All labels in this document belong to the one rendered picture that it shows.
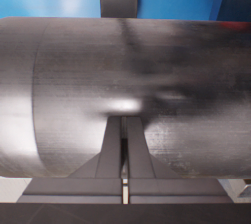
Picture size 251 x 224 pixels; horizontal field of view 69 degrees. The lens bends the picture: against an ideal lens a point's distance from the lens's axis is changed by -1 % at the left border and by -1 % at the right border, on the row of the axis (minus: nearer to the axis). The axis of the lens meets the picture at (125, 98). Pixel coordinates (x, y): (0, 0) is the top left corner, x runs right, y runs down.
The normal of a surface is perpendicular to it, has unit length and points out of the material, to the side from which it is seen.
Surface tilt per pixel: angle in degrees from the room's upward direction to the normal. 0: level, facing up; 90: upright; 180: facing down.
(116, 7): 90
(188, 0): 90
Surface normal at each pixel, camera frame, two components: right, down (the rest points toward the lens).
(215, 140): 0.01, 0.33
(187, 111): 0.02, 0.08
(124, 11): 0.01, 0.59
